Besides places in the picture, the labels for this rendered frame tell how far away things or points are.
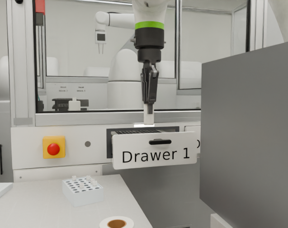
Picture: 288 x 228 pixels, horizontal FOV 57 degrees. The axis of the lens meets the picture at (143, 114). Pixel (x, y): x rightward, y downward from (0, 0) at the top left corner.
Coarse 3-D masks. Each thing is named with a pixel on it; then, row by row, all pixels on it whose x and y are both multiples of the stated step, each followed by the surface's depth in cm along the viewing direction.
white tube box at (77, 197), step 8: (64, 184) 77; (72, 184) 77; (88, 184) 77; (64, 192) 77; (72, 192) 70; (80, 192) 70; (88, 192) 71; (96, 192) 72; (72, 200) 70; (80, 200) 70; (88, 200) 71; (96, 200) 72
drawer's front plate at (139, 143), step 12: (180, 132) 89; (192, 132) 90; (120, 144) 83; (132, 144) 85; (144, 144) 86; (168, 144) 88; (180, 144) 89; (192, 144) 90; (120, 156) 84; (132, 156) 85; (168, 156) 88; (180, 156) 89; (192, 156) 91; (120, 168) 84
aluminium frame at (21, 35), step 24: (24, 0) 88; (264, 0) 112; (24, 24) 88; (264, 24) 113; (24, 48) 88; (24, 72) 89; (24, 96) 90; (24, 120) 90; (48, 120) 93; (72, 120) 94; (96, 120) 96; (120, 120) 99; (168, 120) 104; (192, 120) 107
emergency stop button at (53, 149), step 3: (51, 144) 86; (54, 144) 87; (57, 144) 88; (48, 147) 86; (51, 147) 86; (54, 147) 86; (57, 147) 87; (48, 150) 86; (51, 150) 86; (54, 150) 86; (57, 150) 87; (51, 153) 86; (54, 153) 87; (57, 153) 87
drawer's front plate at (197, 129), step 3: (186, 126) 106; (189, 126) 106; (192, 126) 106; (195, 126) 106; (198, 126) 106; (186, 129) 105; (189, 129) 105; (192, 129) 105; (195, 129) 106; (198, 129) 106; (198, 132) 106; (198, 135) 106; (198, 138) 106; (198, 144) 107; (198, 147) 107; (198, 150) 107
